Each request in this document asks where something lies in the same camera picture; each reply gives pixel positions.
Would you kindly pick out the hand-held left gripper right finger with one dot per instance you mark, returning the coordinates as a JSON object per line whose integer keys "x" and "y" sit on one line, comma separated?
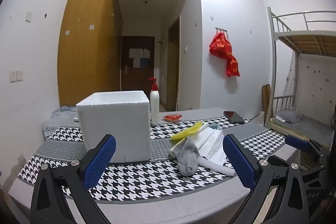
{"x": 240, "y": 161}

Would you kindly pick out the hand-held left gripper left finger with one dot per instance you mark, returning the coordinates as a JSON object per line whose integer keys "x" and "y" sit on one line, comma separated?
{"x": 101, "y": 161}

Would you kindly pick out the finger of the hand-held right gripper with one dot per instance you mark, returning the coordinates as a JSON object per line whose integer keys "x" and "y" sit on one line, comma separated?
{"x": 312, "y": 172}
{"x": 296, "y": 142}

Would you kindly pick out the white towel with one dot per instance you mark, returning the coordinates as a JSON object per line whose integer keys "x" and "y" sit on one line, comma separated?
{"x": 212, "y": 145}

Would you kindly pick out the white foam box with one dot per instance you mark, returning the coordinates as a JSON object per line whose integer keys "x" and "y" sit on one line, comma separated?
{"x": 115, "y": 121}

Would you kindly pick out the grey sock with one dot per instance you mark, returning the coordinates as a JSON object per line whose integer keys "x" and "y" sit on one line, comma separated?
{"x": 187, "y": 158}

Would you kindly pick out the yellow foam fruit net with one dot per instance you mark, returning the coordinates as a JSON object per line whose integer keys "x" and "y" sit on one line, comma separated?
{"x": 186, "y": 132}

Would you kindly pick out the grey folded cloth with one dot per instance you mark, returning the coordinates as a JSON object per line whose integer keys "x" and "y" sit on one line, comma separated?
{"x": 288, "y": 116}

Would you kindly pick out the black smartphone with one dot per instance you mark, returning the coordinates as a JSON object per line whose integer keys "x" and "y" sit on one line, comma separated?
{"x": 233, "y": 117}

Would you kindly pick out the houndstooth bedsheet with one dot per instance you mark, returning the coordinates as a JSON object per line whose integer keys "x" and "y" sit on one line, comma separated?
{"x": 147, "y": 182}

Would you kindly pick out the wooden boards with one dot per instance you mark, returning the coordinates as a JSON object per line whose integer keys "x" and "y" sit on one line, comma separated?
{"x": 266, "y": 100}

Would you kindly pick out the blue-grey cloth pile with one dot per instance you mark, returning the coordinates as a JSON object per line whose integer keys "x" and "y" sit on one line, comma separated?
{"x": 60, "y": 115}

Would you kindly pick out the white printed bed curtain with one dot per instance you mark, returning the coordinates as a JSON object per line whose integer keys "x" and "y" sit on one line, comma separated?
{"x": 315, "y": 82}

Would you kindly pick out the white lotion pump bottle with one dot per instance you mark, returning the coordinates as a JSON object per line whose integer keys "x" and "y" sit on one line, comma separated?
{"x": 155, "y": 106}

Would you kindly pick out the red snack packet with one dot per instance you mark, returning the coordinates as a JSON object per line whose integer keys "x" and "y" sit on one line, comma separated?
{"x": 172, "y": 118}

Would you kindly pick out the metal bunk bed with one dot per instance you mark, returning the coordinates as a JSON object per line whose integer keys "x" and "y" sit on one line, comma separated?
{"x": 274, "y": 56}

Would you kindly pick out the red printed bag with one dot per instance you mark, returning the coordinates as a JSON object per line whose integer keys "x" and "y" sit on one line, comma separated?
{"x": 233, "y": 67}
{"x": 220, "y": 45}

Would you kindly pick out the dark brown entrance door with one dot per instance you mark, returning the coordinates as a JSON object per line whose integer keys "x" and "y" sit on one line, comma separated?
{"x": 136, "y": 74}

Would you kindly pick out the bluish door notice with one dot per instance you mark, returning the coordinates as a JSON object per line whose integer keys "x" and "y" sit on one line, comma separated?
{"x": 140, "y": 63}

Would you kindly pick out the wooden wardrobe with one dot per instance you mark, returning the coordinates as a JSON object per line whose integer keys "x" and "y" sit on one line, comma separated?
{"x": 86, "y": 56}

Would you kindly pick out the wide white door notice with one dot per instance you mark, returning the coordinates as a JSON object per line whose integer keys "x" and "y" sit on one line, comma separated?
{"x": 136, "y": 53}

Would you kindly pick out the brown side door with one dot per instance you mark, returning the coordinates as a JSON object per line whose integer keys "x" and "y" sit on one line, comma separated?
{"x": 173, "y": 69}

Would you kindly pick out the small white door notice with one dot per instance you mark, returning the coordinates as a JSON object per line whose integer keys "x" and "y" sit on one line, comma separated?
{"x": 146, "y": 53}

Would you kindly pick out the white light switch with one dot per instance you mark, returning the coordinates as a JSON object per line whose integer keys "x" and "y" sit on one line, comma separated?
{"x": 19, "y": 75}
{"x": 13, "y": 76}

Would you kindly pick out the metal wall hook rack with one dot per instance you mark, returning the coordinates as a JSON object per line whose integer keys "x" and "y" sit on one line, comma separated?
{"x": 221, "y": 29}

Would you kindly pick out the white wall plate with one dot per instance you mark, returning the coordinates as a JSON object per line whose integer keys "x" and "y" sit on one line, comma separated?
{"x": 29, "y": 16}

